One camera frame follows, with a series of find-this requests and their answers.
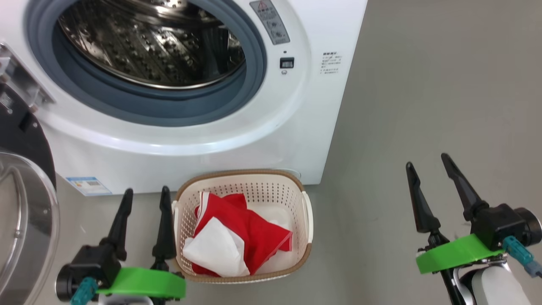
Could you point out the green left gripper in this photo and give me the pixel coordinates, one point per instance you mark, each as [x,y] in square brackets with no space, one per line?
[144,284]

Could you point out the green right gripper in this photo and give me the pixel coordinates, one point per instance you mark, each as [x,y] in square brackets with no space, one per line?
[457,254]

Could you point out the white cloth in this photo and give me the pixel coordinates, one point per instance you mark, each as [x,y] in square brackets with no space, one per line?
[216,250]

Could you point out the red garment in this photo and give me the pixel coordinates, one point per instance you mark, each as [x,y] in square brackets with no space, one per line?
[254,233]

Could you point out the black round washer door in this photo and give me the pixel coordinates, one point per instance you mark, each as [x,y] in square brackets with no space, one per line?
[25,233]

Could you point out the grey rubber door seal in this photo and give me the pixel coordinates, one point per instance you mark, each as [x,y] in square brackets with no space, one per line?
[148,106]

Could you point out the cream perforated laundry basket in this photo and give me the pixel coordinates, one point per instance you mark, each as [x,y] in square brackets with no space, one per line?
[296,237]

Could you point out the white front-load washing machine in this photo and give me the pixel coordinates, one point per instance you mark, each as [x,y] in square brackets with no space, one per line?
[296,127]

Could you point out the blue energy label sticker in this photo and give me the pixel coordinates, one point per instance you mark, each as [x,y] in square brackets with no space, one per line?
[89,186]

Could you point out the steel washer drum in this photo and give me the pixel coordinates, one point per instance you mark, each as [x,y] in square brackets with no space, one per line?
[148,51]

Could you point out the grey warning sticker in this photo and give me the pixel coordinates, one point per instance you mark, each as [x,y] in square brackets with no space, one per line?
[271,21]

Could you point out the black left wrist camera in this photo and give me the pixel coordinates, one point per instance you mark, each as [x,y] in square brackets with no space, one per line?
[91,264]

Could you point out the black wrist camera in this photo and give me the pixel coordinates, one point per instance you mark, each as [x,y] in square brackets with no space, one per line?
[91,264]
[504,222]

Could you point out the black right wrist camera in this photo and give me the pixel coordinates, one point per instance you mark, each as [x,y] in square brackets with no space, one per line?
[504,222]

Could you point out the teal left camera connector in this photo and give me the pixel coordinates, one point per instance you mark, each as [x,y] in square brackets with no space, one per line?
[84,292]

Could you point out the teal camera connector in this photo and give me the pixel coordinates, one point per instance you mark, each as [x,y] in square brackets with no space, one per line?
[518,252]
[84,292]

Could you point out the teal right camera connector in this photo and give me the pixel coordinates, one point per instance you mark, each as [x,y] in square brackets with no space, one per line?
[518,252]

